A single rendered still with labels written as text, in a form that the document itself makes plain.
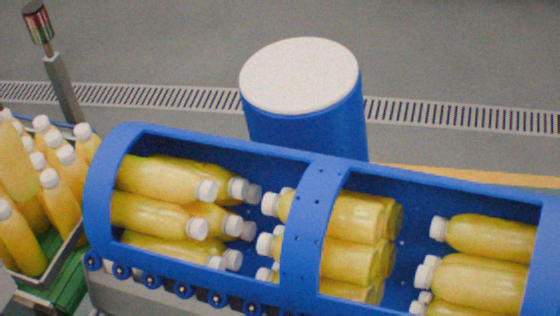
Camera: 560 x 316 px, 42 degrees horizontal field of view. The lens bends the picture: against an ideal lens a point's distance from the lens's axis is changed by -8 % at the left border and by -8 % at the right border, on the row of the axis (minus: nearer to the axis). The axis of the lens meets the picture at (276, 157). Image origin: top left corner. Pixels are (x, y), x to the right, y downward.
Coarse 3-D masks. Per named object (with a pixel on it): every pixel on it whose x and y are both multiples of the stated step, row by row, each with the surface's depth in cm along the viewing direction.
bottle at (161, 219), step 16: (112, 192) 146; (128, 192) 147; (112, 208) 145; (128, 208) 143; (144, 208) 142; (160, 208) 142; (176, 208) 142; (112, 224) 147; (128, 224) 144; (144, 224) 142; (160, 224) 141; (176, 224) 140; (176, 240) 143
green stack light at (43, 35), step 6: (48, 24) 183; (30, 30) 182; (36, 30) 182; (42, 30) 183; (48, 30) 184; (30, 36) 185; (36, 36) 183; (42, 36) 184; (48, 36) 185; (36, 42) 185; (42, 42) 185
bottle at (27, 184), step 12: (0, 120) 133; (0, 132) 133; (12, 132) 135; (0, 144) 133; (12, 144) 135; (0, 156) 135; (12, 156) 136; (24, 156) 139; (0, 168) 137; (12, 168) 137; (24, 168) 139; (12, 180) 139; (24, 180) 141; (36, 180) 144; (12, 192) 142; (24, 192) 142; (36, 192) 144
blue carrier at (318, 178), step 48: (144, 144) 157; (192, 144) 156; (240, 144) 140; (96, 192) 139; (336, 192) 127; (384, 192) 145; (432, 192) 139; (480, 192) 123; (528, 192) 124; (96, 240) 143; (240, 240) 157; (288, 240) 126; (432, 240) 144; (240, 288) 134; (288, 288) 128; (528, 288) 111
